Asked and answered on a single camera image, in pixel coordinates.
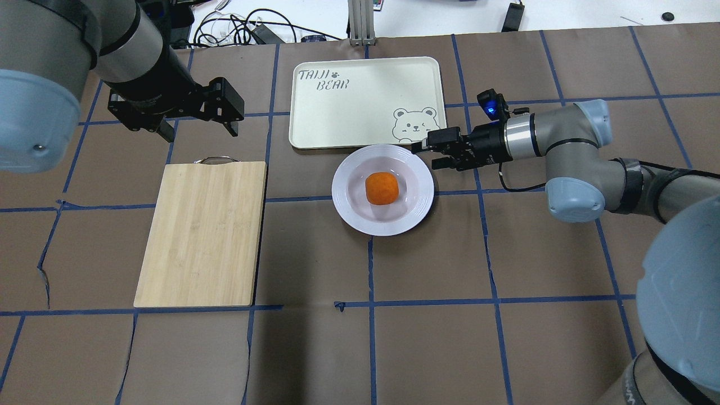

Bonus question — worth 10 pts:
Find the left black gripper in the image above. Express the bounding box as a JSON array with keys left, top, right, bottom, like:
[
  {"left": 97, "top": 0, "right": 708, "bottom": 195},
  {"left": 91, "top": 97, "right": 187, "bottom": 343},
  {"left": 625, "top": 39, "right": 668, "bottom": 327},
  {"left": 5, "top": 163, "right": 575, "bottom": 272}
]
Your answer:
[{"left": 107, "top": 48, "right": 245, "bottom": 143}]

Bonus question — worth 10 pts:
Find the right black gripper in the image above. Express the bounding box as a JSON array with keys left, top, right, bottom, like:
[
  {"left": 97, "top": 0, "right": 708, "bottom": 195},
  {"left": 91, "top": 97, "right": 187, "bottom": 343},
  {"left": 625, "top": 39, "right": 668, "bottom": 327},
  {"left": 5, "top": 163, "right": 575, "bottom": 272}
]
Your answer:
[{"left": 411, "top": 122, "right": 510, "bottom": 172}]

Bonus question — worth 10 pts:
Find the white round plate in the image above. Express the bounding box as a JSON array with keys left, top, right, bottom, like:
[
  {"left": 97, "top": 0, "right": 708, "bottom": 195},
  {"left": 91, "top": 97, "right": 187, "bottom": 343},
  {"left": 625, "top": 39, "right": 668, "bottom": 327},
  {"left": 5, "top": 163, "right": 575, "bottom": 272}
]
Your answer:
[{"left": 331, "top": 145, "right": 434, "bottom": 236}]

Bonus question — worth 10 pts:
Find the orange fruit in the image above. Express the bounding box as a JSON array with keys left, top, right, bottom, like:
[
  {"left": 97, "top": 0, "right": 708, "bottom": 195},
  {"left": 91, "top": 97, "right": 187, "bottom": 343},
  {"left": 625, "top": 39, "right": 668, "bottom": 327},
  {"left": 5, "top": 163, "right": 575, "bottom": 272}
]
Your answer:
[{"left": 364, "top": 172, "right": 399, "bottom": 205}]

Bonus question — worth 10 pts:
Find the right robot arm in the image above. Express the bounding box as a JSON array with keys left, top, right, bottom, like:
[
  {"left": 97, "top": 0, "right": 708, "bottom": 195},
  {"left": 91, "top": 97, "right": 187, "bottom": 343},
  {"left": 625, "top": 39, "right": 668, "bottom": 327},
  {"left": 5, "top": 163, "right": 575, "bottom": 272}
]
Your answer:
[{"left": 411, "top": 94, "right": 719, "bottom": 404}]

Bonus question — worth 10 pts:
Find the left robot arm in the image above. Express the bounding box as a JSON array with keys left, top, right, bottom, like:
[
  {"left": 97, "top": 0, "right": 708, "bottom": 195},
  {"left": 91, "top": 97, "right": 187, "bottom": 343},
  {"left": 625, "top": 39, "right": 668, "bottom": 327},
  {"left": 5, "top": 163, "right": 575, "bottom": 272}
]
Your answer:
[{"left": 1, "top": 1, "right": 245, "bottom": 173}]

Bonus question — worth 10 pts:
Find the cream bear tray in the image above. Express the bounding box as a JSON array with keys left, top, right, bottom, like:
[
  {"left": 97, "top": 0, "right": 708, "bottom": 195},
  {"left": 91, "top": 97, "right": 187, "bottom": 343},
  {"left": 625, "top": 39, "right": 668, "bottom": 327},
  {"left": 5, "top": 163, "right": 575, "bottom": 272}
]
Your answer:
[{"left": 289, "top": 56, "right": 447, "bottom": 150}]

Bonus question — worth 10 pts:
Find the wooden cutting board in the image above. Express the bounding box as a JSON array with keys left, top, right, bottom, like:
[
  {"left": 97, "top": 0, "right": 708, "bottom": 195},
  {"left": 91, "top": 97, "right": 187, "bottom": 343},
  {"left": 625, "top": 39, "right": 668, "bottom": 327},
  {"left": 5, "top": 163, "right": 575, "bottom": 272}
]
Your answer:
[{"left": 133, "top": 161, "right": 267, "bottom": 308}]

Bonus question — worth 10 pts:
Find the brown paper table mat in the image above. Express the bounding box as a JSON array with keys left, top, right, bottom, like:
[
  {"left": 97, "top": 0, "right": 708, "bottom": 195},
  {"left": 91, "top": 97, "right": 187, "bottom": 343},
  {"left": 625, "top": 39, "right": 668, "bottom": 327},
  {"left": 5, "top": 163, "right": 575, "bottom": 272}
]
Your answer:
[{"left": 1, "top": 22, "right": 718, "bottom": 404}]

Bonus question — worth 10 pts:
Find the small black power adapter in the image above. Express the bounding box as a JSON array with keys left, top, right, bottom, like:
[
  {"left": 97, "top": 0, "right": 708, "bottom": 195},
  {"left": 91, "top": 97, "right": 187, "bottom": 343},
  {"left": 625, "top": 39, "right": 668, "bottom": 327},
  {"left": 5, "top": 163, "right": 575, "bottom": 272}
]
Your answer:
[{"left": 501, "top": 1, "right": 525, "bottom": 33}]

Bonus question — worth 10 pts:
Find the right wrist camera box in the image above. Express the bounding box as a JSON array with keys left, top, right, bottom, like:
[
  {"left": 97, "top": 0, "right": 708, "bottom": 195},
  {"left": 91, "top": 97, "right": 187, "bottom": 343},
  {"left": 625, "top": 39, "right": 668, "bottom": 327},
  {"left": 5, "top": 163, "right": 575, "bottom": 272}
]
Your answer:
[{"left": 476, "top": 89, "right": 510, "bottom": 122}]

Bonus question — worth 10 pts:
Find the aluminium frame post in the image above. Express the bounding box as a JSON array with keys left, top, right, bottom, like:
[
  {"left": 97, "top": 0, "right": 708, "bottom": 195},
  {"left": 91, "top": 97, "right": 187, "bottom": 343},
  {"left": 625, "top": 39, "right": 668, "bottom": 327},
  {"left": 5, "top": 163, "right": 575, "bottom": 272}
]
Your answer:
[{"left": 348, "top": 0, "right": 376, "bottom": 46}]

